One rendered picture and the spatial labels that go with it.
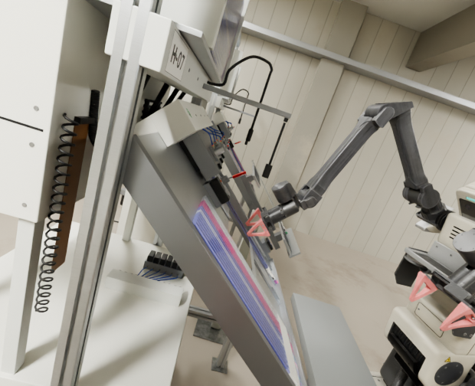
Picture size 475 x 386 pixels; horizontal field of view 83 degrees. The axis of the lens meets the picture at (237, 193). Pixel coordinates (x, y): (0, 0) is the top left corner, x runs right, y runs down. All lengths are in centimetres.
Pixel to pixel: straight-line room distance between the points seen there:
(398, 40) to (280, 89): 155
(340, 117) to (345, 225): 158
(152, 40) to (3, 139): 30
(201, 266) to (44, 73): 41
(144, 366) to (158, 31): 76
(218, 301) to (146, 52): 45
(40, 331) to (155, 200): 55
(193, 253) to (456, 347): 96
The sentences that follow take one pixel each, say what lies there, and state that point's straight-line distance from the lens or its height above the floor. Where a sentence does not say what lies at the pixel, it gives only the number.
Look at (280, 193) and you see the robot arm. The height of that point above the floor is 109.
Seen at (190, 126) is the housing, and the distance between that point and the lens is 65.
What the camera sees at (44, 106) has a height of 121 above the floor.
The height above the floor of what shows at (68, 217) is 97.
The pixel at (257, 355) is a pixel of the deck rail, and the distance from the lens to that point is 66.
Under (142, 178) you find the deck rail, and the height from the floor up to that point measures 114.
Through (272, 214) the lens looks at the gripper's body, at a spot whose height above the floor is 101.
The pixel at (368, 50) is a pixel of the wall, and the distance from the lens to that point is 421.
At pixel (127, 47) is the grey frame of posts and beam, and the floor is 133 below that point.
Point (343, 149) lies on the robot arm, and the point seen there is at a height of 130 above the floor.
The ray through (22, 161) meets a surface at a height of 111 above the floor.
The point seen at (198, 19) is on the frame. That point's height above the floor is 143.
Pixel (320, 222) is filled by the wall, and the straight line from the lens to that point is 424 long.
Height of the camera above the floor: 129
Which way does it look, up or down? 15 degrees down
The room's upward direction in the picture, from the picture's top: 19 degrees clockwise
